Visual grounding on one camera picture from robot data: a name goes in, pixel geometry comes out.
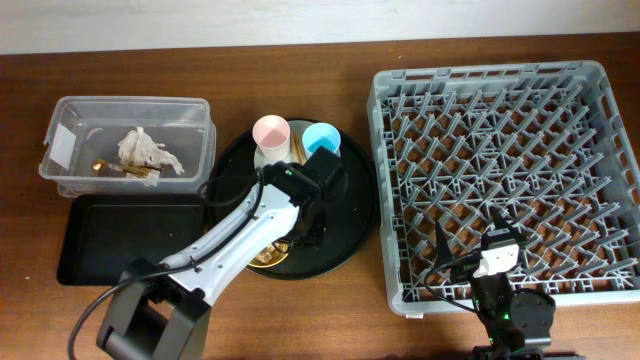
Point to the grey round plate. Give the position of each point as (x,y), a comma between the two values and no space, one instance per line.
(297,126)

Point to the yellow bowl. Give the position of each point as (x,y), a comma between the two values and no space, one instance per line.
(270,256)

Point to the black rectangular tray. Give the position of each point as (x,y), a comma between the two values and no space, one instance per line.
(105,233)

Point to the blue plastic cup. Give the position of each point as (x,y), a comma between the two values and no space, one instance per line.
(321,135)

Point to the pink plastic cup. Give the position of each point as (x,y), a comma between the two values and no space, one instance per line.
(272,134)

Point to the gold foil wrapper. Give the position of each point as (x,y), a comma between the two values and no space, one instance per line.
(136,171)

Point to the wooden chopstick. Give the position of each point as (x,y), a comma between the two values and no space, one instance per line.
(300,149)
(296,155)

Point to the white tissue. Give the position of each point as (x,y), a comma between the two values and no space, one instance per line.
(139,149)

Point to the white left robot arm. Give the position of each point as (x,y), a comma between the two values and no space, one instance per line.
(162,311)

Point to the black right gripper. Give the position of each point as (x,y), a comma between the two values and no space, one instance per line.
(463,266)

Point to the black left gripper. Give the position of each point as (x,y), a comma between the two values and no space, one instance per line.
(318,234)

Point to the clear plastic bin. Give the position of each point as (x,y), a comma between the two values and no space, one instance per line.
(86,128)

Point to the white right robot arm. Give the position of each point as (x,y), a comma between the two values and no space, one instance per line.
(517,322)

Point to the black round tray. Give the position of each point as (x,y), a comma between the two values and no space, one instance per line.
(348,223)

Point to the grey dishwasher rack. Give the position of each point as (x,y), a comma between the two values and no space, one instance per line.
(543,143)

